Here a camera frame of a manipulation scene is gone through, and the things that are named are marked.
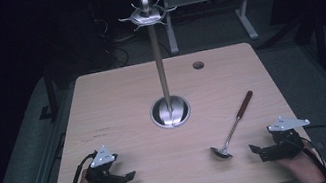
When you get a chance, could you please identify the dark metal stand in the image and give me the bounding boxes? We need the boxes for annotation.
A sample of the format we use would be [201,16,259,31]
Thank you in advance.
[29,64,65,122]
[288,6,326,78]

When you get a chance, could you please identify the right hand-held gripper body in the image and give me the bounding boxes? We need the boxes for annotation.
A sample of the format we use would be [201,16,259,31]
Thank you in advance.
[253,111,317,165]

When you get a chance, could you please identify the black cables on floor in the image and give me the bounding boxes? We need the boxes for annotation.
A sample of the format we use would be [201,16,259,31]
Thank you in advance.
[85,0,147,71]

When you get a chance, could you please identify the metal utensil stand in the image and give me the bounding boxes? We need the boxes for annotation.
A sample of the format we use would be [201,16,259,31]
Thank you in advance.
[114,0,199,135]

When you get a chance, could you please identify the metal ladle with brown handle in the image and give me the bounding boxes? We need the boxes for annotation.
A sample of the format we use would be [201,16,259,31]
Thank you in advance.
[200,89,264,163]

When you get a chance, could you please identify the person's right hand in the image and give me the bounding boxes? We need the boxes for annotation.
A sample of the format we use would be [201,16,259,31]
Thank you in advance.
[272,131,326,183]

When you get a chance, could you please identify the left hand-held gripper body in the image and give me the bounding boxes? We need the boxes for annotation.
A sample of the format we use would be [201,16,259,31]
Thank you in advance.
[80,142,128,183]

